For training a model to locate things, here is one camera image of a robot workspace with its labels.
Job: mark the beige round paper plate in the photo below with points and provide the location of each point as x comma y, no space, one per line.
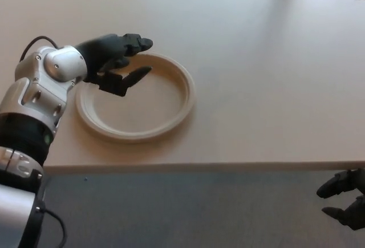
142,111

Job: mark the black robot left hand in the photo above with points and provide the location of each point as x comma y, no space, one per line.
104,51

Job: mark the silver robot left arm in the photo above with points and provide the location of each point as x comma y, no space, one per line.
37,88

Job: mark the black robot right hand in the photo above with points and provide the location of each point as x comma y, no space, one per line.
356,182

